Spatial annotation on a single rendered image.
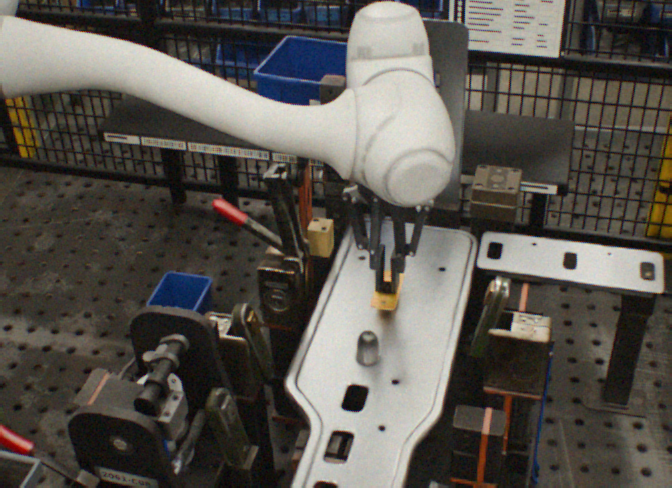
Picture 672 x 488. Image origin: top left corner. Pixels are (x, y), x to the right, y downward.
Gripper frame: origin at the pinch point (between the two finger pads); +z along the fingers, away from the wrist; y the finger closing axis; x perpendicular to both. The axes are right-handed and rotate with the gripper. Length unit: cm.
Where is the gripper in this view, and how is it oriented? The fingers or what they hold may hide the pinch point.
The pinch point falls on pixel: (387, 269)
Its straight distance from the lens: 137.3
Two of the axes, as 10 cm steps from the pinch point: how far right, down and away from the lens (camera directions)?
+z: 0.3, 7.9, 6.2
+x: 2.6, -6.0, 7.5
